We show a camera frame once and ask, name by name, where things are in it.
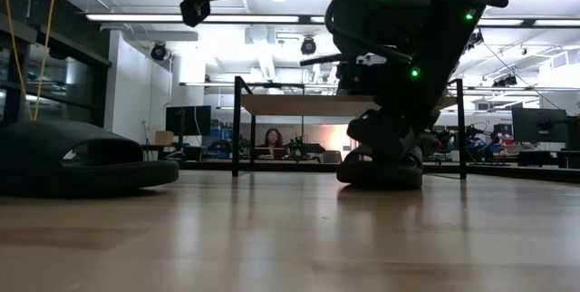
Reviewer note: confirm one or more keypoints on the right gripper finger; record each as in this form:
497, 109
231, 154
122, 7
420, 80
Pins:
364, 129
412, 149

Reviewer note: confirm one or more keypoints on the black rubber slide sandal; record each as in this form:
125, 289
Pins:
113, 176
380, 176

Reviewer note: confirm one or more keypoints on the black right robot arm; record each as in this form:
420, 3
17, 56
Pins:
408, 24

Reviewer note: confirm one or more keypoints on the wooden shelf black metal legs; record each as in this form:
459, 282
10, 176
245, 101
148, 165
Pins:
308, 105

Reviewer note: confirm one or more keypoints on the grey office chair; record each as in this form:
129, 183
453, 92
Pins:
332, 157

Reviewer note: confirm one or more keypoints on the black ceiling spotlight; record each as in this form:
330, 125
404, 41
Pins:
158, 51
308, 45
476, 40
504, 81

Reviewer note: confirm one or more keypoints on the long overhead light bar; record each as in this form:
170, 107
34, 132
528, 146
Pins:
136, 18

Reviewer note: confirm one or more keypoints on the red box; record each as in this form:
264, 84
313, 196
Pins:
500, 140

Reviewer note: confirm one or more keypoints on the person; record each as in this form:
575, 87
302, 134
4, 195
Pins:
273, 138

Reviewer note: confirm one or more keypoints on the small black box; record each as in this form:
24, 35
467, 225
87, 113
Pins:
502, 129

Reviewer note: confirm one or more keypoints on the black computer monitor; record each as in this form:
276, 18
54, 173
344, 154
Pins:
539, 124
188, 120

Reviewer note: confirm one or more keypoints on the blue storage bins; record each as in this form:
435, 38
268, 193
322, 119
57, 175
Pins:
222, 134

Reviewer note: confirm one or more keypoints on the cardboard box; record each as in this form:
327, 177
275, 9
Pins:
164, 138

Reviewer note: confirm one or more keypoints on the dark background desk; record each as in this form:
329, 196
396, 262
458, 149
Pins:
548, 158

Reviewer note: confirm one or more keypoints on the black aluminium table frame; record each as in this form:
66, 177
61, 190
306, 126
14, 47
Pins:
521, 172

